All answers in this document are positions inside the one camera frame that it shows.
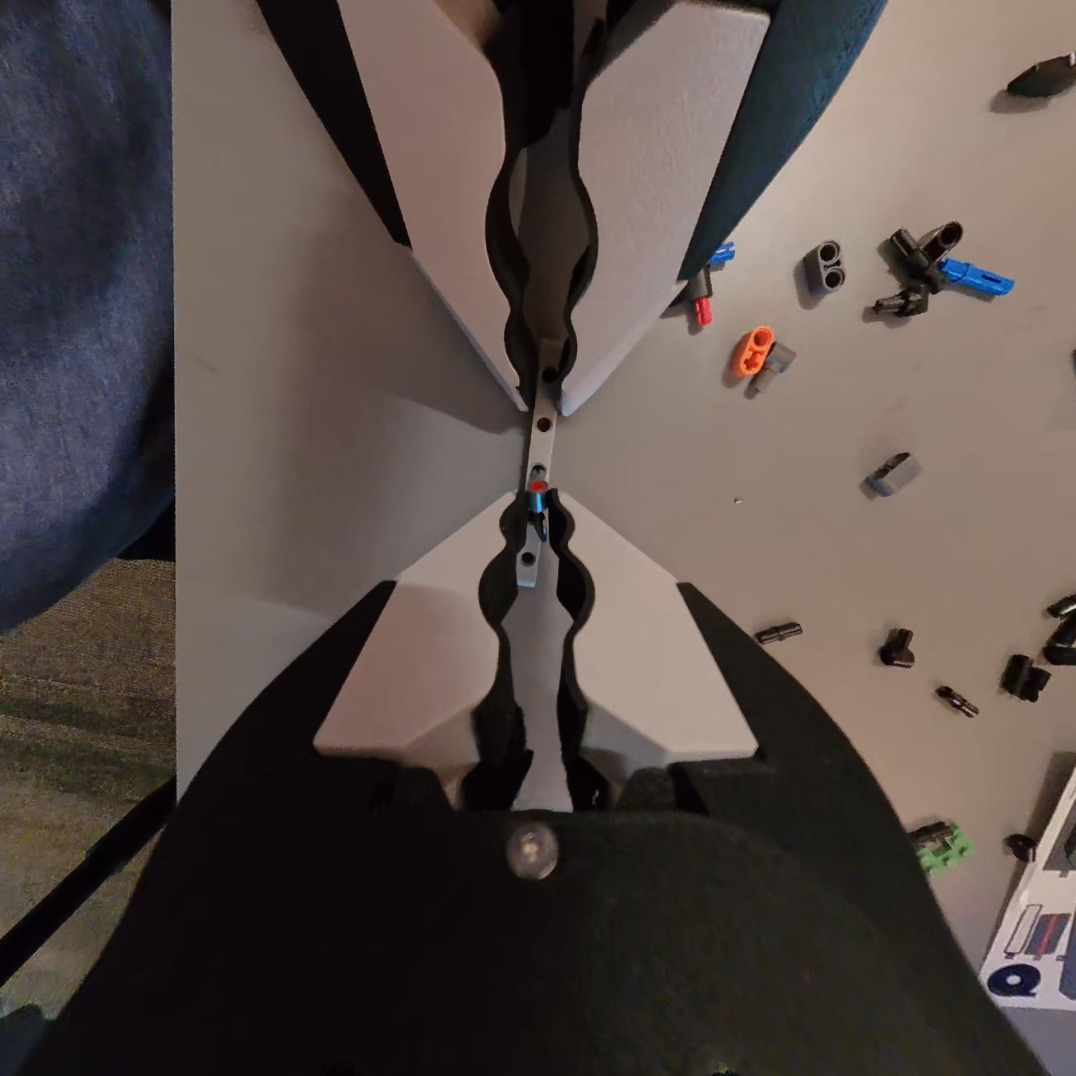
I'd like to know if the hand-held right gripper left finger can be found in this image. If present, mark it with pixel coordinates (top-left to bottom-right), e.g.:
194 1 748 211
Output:
311 489 526 808

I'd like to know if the short grey lego beam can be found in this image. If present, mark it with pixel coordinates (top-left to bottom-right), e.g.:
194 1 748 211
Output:
863 451 922 499

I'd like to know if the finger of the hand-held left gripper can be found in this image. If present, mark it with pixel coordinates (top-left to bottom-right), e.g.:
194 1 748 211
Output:
335 0 543 415
550 0 773 419

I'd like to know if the black lego connector block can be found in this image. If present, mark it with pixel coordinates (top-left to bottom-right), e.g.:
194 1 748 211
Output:
1000 654 1052 704

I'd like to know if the orange lego connector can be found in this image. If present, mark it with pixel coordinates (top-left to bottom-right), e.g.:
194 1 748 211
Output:
723 325 775 380

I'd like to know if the black lego cross connector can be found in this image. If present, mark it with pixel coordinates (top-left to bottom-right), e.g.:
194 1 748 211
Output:
888 220 964 292

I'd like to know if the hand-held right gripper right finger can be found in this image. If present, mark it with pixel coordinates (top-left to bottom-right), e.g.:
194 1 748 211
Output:
548 489 759 808

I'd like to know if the blue lego axle pin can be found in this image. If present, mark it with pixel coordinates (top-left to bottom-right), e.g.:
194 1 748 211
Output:
936 258 1017 298

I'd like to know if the orange small connector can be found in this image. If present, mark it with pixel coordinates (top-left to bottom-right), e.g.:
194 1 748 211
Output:
750 340 796 397

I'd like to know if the green lego piece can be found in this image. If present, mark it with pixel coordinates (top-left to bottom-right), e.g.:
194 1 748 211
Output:
907 821 977 878

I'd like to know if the long grey lego beam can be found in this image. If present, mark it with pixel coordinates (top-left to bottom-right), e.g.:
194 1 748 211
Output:
517 336 564 590

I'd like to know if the black metal rod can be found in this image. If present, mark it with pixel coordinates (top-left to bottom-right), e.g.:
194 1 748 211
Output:
0 773 179 986

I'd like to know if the lego sticker sheet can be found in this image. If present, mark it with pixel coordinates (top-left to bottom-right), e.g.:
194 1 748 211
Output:
979 760 1076 1010

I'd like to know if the person's blue-clothed body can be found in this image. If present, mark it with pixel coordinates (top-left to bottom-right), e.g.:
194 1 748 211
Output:
0 0 178 636

